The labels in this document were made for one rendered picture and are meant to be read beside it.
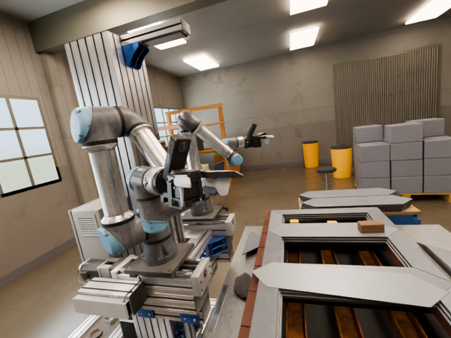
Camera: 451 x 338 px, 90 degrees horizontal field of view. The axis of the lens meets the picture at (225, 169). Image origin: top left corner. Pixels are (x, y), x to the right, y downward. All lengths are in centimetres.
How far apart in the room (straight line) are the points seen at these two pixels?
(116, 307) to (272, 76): 727
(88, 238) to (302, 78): 708
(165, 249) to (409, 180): 399
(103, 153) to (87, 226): 62
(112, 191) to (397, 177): 412
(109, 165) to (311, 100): 709
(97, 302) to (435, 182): 440
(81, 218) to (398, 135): 410
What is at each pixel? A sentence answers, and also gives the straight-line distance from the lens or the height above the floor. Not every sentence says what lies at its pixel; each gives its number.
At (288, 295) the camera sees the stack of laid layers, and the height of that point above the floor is 83.
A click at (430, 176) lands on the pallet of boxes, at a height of 41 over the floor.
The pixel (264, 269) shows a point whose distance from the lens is 121.
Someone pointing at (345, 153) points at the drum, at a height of 59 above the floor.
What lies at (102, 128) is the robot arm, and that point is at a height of 160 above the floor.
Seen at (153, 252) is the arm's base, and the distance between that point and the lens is 103.
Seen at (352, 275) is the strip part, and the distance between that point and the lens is 121.
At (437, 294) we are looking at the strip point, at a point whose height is 85.
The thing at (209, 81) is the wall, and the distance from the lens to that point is 814.
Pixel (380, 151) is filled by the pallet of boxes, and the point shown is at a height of 84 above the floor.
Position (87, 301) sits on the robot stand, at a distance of 119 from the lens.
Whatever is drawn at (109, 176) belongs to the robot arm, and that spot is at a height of 144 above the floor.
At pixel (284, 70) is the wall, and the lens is 772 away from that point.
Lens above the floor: 155
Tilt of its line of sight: 11 degrees down
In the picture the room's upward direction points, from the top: 8 degrees counter-clockwise
